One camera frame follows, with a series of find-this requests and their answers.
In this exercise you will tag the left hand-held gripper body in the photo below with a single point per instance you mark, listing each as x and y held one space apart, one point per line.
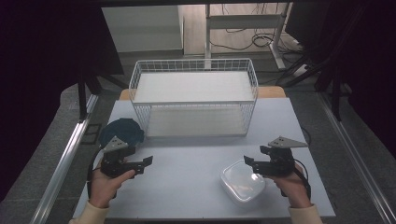
112 163

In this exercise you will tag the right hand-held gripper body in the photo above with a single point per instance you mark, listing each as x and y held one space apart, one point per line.
280 165

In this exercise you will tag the clear rectangular plastic container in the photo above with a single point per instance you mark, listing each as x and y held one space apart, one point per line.
243 183

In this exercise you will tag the round container with dark blue lid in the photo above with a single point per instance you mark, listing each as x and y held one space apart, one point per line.
123 132

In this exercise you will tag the person's left hand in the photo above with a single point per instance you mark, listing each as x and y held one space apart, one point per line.
104 189

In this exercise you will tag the person's right hand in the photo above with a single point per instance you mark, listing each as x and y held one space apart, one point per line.
292 191

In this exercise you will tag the black floor plate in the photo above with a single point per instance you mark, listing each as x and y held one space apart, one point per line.
92 133

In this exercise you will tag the black stand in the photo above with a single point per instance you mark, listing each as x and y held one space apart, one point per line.
334 93
82 96

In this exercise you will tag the white power strip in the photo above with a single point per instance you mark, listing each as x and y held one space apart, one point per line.
300 70

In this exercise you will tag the black curtain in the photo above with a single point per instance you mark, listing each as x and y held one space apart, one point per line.
46 62
370 62

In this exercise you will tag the white cabinet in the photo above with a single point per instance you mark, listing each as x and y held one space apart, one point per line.
141 28

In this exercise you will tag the aluminium rail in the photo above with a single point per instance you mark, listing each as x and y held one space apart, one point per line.
62 165
358 161

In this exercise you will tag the white desk frame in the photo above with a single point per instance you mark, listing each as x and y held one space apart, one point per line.
246 21

